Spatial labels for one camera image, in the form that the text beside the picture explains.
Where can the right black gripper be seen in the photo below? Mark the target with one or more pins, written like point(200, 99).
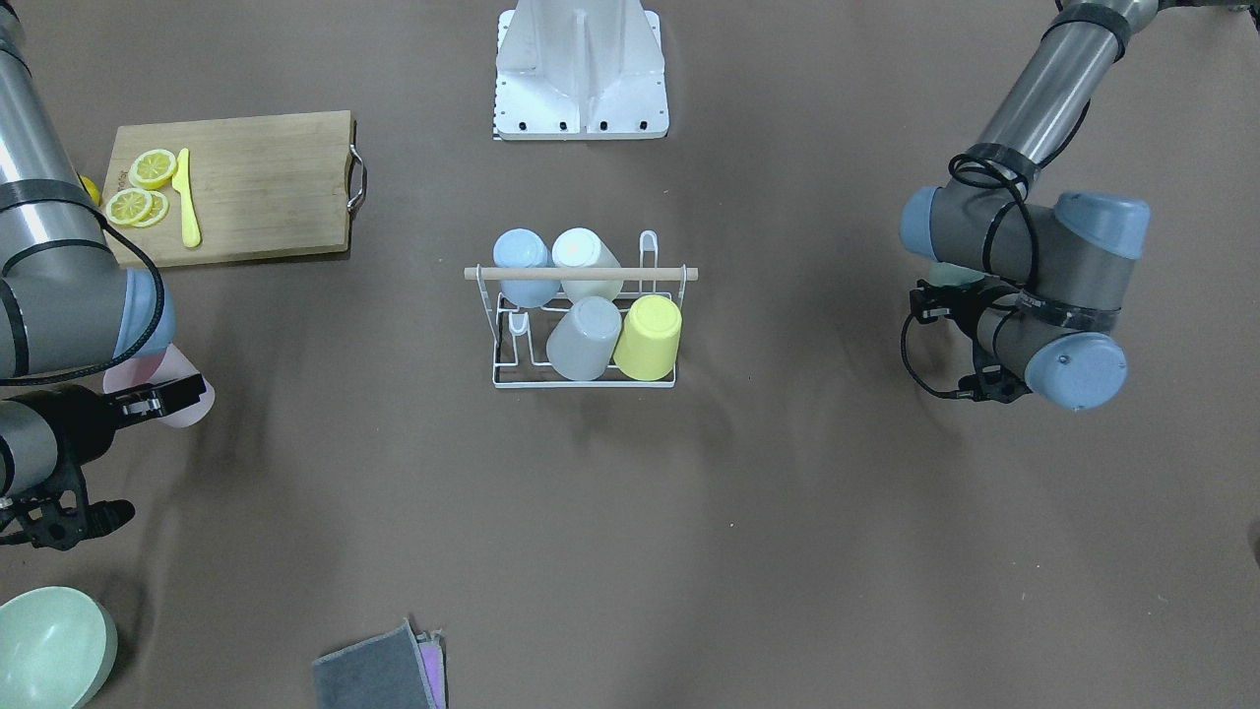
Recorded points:
point(87, 421)

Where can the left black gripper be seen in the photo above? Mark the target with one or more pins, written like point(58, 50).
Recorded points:
point(958, 305)

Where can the pink plastic cup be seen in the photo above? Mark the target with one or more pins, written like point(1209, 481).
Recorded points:
point(166, 387)

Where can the green plastic cup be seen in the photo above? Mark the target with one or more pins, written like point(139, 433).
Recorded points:
point(946, 275)

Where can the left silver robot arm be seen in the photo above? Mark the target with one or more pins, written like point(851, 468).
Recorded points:
point(1036, 290)

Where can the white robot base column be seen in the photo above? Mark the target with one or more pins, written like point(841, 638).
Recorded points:
point(579, 71)

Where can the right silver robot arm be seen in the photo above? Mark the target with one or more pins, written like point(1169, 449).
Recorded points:
point(69, 311)

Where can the yellow plastic cup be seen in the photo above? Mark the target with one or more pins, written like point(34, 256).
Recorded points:
point(649, 342)

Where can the grey plastic cup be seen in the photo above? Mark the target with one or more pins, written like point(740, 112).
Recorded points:
point(580, 347)

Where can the cream plastic cup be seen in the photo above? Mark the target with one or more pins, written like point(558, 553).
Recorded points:
point(582, 248)

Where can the light blue plastic cup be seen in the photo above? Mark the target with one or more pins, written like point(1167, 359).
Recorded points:
point(521, 248)

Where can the white cup holder rack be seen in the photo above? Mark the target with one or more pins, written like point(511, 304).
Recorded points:
point(518, 357)

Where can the yellow plastic knife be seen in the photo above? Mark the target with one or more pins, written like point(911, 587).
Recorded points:
point(191, 233)

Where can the lemon slice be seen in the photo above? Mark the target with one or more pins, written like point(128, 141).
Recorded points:
point(152, 169)
point(158, 210)
point(130, 206)

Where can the yellow lemon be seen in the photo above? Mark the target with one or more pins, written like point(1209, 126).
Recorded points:
point(91, 189)

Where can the green ceramic bowl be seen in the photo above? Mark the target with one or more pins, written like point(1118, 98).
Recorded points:
point(58, 647)

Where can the grey folded cloth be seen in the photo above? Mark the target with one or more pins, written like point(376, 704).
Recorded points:
point(398, 669)

